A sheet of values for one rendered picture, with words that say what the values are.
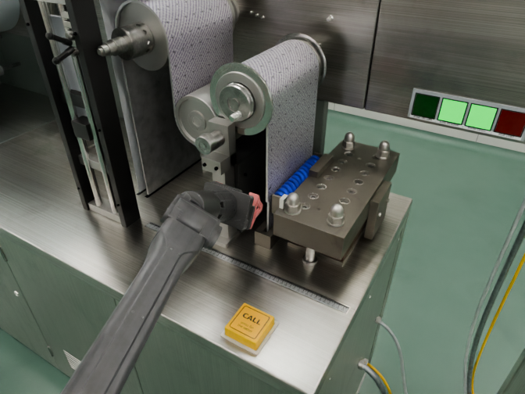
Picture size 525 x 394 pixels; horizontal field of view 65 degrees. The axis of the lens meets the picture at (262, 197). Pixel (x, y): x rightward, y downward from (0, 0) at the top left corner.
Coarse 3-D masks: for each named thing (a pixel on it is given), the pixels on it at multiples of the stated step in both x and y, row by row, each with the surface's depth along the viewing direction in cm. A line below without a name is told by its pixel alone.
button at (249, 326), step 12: (240, 312) 80; (252, 312) 80; (264, 312) 80; (228, 324) 78; (240, 324) 78; (252, 324) 78; (264, 324) 78; (228, 336) 78; (240, 336) 76; (252, 336) 76; (264, 336) 78; (252, 348) 76
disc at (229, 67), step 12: (216, 72) 82; (228, 72) 80; (240, 72) 79; (252, 72) 77; (264, 84) 77; (264, 96) 79; (216, 108) 86; (264, 120) 82; (240, 132) 86; (252, 132) 85
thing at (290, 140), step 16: (288, 112) 89; (304, 112) 96; (272, 128) 84; (288, 128) 91; (304, 128) 99; (272, 144) 86; (288, 144) 94; (304, 144) 102; (272, 160) 89; (288, 160) 97; (304, 160) 106; (272, 176) 91; (288, 176) 100; (272, 192) 94
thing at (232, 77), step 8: (232, 72) 79; (224, 80) 81; (232, 80) 80; (240, 80) 79; (248, 80) 78; (216, 88) 83; (256, 88) 78; (216, 96) 84; (256, 96) 79; (256, 104) 80; (264, 104) 80; (256, 112) 81; (248, 120) 83; (256, 120) 82
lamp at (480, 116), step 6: (474, 108) 91; (480, 108) 90; (486, 108) 90; (492, 108) 89; (474, 114) 92; (480, 114) 91; (486, 114) 90; (492, 114) 90; (468, 120) 93; (474, 120) 92; (480, 120) 92; (486, 120) 91; (492, 120) 90; (474, 126) 93; (480, 126) 92; (486, 126) 92
